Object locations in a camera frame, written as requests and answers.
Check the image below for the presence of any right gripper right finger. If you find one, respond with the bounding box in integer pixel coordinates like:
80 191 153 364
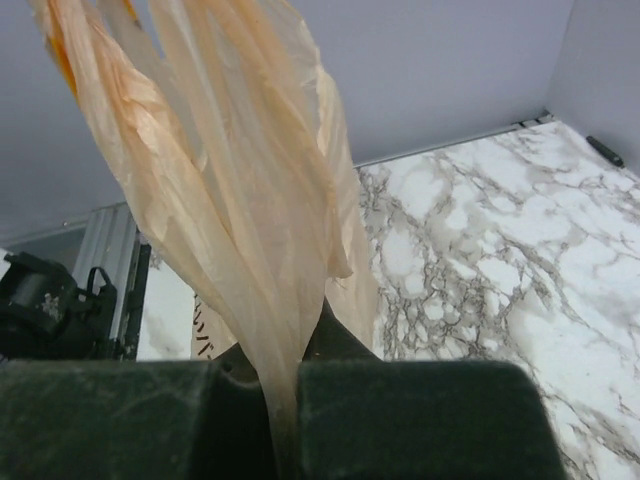
298 306 566 479

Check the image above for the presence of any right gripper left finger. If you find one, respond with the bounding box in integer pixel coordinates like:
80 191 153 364
1 347 275 479

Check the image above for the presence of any orange banana-print plastic bag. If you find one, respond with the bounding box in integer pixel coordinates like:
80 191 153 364
27 0 380 451

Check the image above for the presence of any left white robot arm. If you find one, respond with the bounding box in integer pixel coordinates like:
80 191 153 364
1 252 118 361

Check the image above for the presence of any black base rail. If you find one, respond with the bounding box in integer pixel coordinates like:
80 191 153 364
118 243 151 361

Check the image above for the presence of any aluminium frame rail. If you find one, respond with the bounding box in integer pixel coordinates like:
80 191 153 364
72 203 137 316

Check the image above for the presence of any small black wall object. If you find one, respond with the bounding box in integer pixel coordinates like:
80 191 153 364
586 135 625 168

